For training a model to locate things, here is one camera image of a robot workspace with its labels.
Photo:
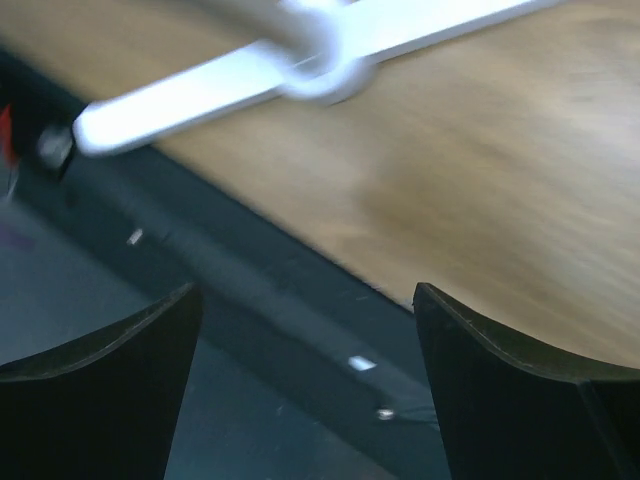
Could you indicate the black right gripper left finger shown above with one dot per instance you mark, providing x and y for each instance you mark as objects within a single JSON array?
[{"x": 105, "y": 405}]

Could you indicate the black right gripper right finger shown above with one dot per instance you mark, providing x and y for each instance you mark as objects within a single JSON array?
[{"x": 510, "y": 406}]

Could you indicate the silver white clothes rack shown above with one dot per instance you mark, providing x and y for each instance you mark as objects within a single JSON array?
[{"x": 348, "y": 40}]

